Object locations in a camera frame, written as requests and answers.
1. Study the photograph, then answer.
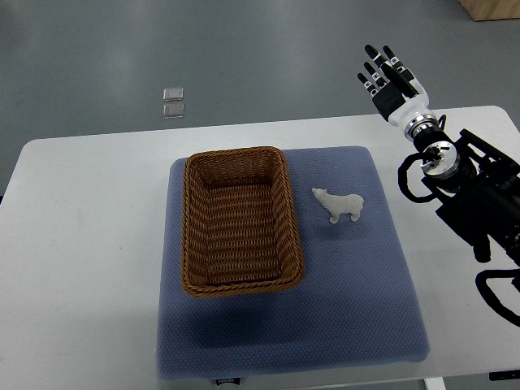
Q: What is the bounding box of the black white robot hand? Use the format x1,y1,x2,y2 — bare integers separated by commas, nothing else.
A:
357,45,438,132

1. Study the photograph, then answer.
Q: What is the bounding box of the white bear figurine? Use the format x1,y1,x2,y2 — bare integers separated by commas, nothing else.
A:
311,188,364,224

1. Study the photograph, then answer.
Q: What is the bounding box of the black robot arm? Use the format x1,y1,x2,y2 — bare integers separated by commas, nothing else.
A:
397,115,519,262

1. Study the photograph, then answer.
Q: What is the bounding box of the brown wicker basket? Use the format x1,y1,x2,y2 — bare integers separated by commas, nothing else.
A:
180,146,305,298

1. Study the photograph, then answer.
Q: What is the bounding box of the wooden box corner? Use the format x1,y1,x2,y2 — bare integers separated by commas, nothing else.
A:
459,0,519,21

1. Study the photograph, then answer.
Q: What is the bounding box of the blue grey cushion mat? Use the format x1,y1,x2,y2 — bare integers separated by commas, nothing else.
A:
157,146,429,380

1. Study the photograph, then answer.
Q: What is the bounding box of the upper metal floor plate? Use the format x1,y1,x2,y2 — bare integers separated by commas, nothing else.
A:
162,87,184,102

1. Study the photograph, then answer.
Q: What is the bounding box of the black cable loop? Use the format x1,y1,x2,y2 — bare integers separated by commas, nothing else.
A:
474,269,520,324

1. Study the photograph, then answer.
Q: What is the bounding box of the black table bracket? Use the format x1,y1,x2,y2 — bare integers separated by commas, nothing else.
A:
488,370,520,381

